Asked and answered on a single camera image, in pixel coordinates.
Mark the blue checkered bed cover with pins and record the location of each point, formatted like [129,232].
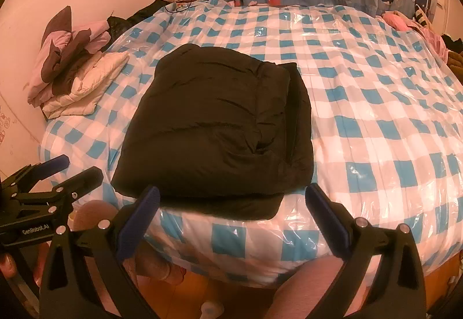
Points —
[361,87]

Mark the pink cloth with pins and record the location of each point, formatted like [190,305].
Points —
[398,20]

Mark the dark quilted garment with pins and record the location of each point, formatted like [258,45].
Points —
[144,13]

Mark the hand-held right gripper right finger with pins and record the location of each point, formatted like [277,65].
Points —
[327,221]

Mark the brown plush cloth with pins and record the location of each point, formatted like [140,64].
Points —
[456,66]

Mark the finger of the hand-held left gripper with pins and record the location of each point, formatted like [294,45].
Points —
[54,162]
[83,178]

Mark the person's pink trouser leg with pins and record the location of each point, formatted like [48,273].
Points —
[307,286]

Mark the pink and brown blanket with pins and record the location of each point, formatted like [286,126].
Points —
[58,51]

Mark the person's left hand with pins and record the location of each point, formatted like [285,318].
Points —
[6,266]

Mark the striped cloth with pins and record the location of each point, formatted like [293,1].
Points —
[421,15]

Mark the cream puffer jacket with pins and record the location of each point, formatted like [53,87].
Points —
[90,84]

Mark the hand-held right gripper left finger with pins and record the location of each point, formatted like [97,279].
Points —
[139,221]

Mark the dark clothes pile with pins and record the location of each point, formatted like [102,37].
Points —
[452,42]

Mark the black puffer jacket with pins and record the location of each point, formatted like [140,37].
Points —
[217,123]

